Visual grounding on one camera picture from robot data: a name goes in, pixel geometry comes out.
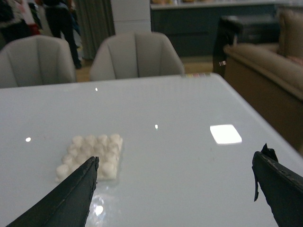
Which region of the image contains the grey armchair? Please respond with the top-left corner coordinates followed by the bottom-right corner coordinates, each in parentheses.
top-left (0, 35), bottom-right (76, 88)
top-left (89, 31), bottom-right (185, 81)

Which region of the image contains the coloured sticker strip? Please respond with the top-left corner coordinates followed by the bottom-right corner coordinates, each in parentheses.
top-left (181, 73), bottom-right (211, 78)

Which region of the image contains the black side cabinet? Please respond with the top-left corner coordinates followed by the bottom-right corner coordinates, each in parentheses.
top-left (213, 15), bottom-right (280, 76)

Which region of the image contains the right grey armchair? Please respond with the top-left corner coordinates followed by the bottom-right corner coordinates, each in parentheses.
top-left (89, 31), bottom-right (185, 81)

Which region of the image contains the grey curtain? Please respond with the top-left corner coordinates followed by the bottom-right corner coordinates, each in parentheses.
top-left (74, 0), bottom-right (115, 60)

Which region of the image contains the beige sofa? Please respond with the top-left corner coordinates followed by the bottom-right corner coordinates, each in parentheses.
top-left (224, 9), bottom-right (303, 154)

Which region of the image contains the white studded base plate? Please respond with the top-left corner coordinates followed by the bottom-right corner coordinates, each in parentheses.
top-left (55, 133), bottom-right (123, 183)

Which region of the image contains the white pillar cabinet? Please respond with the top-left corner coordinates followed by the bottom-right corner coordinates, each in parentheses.
top-left (110, 0), bottom-right (152, 35)

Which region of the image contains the dark grey counter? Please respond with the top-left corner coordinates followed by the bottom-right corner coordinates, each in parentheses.
top-left (150, 0), bottom-right (303, 57)

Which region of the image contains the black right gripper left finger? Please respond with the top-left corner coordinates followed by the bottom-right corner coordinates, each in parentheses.
top-left (8, 157), bottom-right (99, 227)

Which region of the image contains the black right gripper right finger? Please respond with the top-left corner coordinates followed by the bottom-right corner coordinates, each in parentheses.
top-left (252, 144), bottom-right (303, 227)

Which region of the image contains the left grey armchair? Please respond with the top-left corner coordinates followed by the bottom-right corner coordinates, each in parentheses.
top-left (0, 35), bottom-right (76, 88)

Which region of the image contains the person in dark trousers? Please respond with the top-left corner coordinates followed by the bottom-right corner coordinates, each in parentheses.
top-left (42, 0), bottom-right (82, 69)

